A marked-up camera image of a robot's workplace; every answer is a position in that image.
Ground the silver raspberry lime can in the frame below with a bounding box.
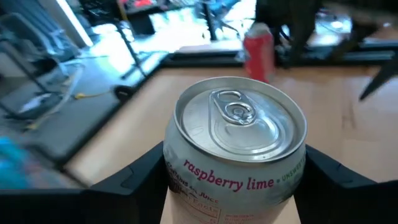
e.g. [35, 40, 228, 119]
[162, 76, 308, 224]

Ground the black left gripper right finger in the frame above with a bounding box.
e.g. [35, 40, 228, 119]
[294, 144, 398, 224]

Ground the black tripod stand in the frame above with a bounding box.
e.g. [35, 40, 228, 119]
[114, 20, 150, 80]

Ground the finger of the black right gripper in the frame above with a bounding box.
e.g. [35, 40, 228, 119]
[331, 26, 374, 62]
[359, 58, 398, 102]

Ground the yellow power cable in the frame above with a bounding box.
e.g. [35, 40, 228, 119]
[73, 89, 114, 101]

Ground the blue silver Red Bull can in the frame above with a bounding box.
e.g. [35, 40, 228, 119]
[0, 136, 30, 190]

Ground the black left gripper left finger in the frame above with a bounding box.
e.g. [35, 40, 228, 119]
[0, 141, 170, 224]

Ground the black cable plug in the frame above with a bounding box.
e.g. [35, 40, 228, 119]
[113, 85, 135, 101]

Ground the black floor stand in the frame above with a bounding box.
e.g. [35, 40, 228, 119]
[198, 0, 243, 43]

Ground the red cola can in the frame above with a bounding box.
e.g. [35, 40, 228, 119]
[241, 21, 277, 84]

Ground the grey office chair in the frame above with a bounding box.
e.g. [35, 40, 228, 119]
[0, 12, 83, 121]

